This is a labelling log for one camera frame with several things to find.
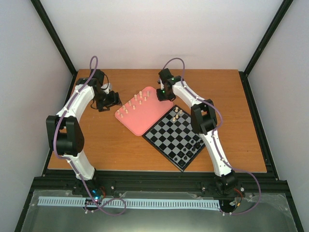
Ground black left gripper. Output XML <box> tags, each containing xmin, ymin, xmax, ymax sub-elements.
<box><xmin>94</xmin><ymin>90</ymin><xmax>123</xmax><ymax>112</ymax></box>

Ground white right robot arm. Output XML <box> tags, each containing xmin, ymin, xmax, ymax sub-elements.
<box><xmin>156</xmin><ymin>74</ymin><xmax>238</xmax><ymax>195</ymax></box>

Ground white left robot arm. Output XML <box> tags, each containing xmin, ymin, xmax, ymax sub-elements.
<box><xmin>46</xmin><ymin>70</ymin><xmax>121</xmax><ymax>195</ymax></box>

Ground black white chess board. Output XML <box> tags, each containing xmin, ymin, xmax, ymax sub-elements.
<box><xmin>142</xmin><ymin>105</ymin><xmax>205</xmax><ymax>172</ymax></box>

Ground pink plastic tray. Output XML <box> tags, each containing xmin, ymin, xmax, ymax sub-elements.
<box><xmin>114</xmin><ymin>87</ymin><xmax>173</xmax><ymax>136</ymax></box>

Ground light blue cable duct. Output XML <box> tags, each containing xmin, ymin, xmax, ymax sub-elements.
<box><xmin>37</xmin><ymin>196</ymin><xmax>220</xmax><ymax>211</ymax></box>

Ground black aluminium frame base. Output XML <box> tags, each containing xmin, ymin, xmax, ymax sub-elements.
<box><xmin>15</xmin><ymin>169</ymin><xmax>304</xmax><ymax>232</ymax></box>

